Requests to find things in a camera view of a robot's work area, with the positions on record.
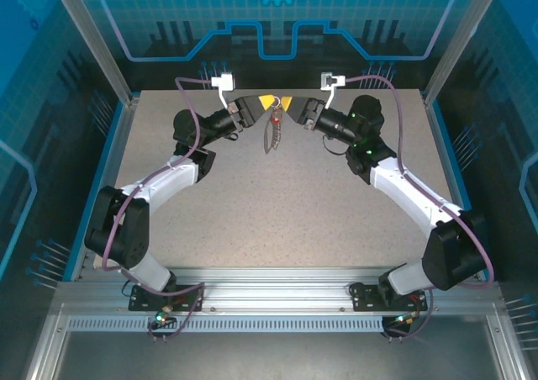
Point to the aluminium front mounting rail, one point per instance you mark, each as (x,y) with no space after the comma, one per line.
(273,289)

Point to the aluminium right corner post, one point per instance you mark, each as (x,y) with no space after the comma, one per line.
(462,39)

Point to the aluminium corner post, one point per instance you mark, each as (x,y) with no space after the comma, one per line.
(96,39)
(462,39)

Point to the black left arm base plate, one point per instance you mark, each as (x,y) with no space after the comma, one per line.
(145,302)

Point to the blue edged aluminium side rail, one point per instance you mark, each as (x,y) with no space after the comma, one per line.
(449,165)
(110,165)

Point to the grey metal bottom shelf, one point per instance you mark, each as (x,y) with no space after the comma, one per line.
(273,355)

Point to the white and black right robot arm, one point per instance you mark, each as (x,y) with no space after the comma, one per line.
(412,191)

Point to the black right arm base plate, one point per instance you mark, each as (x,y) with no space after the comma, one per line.
(365,298)

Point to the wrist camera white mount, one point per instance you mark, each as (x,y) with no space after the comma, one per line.
(330,80)
(223,81)

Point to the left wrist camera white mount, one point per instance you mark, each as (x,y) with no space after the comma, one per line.
(223,81)

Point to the small board with green LED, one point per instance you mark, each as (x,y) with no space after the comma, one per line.
(405,319)
(161,318)

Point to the aluminium left corner post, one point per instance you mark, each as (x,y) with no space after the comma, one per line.
(96,39)

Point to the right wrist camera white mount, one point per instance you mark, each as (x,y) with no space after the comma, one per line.
(330,80)

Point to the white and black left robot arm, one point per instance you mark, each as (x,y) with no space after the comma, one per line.
(164,182)

